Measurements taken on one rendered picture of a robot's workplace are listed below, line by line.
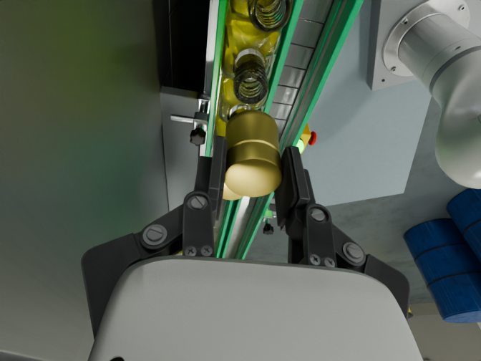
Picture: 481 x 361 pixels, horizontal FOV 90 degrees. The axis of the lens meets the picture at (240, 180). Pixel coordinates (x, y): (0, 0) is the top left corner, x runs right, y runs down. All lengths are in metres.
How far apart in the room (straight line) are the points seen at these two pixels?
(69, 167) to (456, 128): 0.60
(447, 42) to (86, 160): 0.70
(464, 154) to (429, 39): 0.30
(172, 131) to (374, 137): 0.79
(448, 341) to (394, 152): 6.26
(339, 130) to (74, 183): 0.92
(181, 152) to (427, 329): 6.87
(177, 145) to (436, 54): 0.61
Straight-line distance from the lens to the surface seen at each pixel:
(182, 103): 0.55
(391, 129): 1.10
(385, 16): 0.80
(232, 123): 0.16
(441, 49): 0.72
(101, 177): 0.25
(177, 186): 0.74
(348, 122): 1.00
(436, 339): 7.17
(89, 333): 0.40
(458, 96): 0.64
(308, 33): 0.49
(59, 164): 0.19
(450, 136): 0.61
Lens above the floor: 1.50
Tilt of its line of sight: 41 degrees down
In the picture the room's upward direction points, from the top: 179 degrees counter-clockwise
